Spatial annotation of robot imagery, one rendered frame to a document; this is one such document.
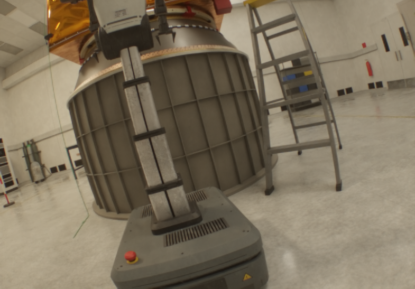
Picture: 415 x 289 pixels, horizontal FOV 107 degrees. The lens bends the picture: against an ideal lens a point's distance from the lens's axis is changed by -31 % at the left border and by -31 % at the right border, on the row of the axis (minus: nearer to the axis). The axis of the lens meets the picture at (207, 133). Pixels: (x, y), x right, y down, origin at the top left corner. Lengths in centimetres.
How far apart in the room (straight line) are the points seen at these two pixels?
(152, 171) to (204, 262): 38
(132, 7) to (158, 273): 95
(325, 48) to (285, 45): 179
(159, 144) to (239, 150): 114
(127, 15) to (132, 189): 134
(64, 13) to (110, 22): 171
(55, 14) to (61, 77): 662
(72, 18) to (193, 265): 236
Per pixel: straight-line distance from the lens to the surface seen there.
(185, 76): 171
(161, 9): 155
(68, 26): 250
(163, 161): 84
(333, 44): 967
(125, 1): 96
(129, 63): 90
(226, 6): 225
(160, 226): 88
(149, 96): 85
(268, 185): 160
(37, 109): 977
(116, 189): 196
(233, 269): 75
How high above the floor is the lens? 65
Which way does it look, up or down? 5 degrees down
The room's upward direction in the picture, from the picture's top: 15 degrees counter-clockwise
